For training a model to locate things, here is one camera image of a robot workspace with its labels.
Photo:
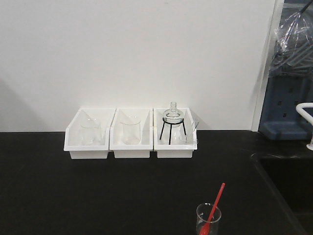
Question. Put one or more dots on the clear glass beaker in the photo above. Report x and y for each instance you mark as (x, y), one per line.
(203, 212)

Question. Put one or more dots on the red plastic stirring spatula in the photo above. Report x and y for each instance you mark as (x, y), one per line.
(206, 228)

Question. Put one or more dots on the glass beaker in middle bin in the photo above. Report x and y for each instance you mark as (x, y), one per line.
(131, 126)

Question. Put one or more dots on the glass beaker in bin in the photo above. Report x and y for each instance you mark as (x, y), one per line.
(90, 132)
(131, 126)

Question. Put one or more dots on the small glass beaker right bin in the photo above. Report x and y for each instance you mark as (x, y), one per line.
(190, 137)

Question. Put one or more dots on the glass beaker in left bin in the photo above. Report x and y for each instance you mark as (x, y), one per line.
(90, 132)

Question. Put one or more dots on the round glass flask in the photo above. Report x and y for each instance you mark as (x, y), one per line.
(173, 114)

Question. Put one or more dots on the white right storage bin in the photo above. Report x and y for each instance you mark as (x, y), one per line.
(176, 149)

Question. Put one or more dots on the white storage bin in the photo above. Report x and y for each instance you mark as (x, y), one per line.
(141, 150)
(72, 142)
(176, 149)

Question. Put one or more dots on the white middle storage bin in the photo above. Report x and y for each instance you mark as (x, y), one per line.
(141, 150)

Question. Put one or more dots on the white left storage bin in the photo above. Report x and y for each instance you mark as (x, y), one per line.
(72, 142)

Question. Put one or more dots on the blue grey pegboard drying rack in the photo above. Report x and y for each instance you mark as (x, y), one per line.
(279, 119)

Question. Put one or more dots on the black sink basin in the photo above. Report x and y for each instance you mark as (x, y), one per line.
(290, 178)

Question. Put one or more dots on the clear plastic bag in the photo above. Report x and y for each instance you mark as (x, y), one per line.
(293, 51)

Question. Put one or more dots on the black wire tripod stand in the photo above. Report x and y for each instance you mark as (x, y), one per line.
(169, 127)

